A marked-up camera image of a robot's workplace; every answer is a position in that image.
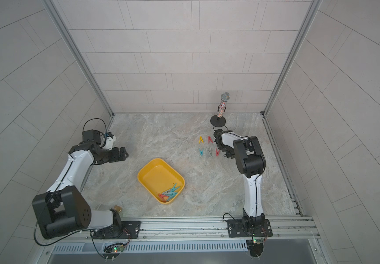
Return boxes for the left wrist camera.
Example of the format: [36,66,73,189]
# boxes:
[82,129,102,145]

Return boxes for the brass round knob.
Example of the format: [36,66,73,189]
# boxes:
[113,205,122,213]

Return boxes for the aluminium front rail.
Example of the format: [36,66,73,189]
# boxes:
[50,216,319,243]

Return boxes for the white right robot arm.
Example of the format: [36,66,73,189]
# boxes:
[214,129,267,224]

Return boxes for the yellow plastic storage box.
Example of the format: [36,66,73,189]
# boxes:
[138,158,185,204]

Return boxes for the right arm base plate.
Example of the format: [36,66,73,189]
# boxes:
[226,219,273,238]

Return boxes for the glittery stand with black base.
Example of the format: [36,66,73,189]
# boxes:
[210,92,230,127]

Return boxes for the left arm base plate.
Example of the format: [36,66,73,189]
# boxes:
[91,221,141,240]

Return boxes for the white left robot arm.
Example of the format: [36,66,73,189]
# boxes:
[32,141,129,239]

